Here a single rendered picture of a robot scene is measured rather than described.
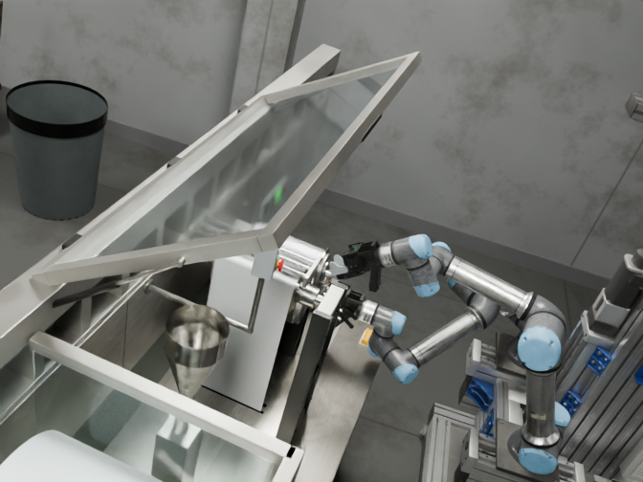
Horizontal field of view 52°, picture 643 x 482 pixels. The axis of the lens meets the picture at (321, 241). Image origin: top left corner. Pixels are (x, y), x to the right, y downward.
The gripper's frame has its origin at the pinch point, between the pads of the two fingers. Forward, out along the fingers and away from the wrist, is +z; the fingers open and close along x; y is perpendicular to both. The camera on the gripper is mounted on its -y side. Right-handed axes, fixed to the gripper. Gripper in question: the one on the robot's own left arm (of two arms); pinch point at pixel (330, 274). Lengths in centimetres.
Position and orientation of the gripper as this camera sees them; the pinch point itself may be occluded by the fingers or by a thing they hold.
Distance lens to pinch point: 216.3
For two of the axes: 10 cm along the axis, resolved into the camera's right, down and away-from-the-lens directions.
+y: -4.2, -8.4, -3.4
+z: -8.5, 2.3, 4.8
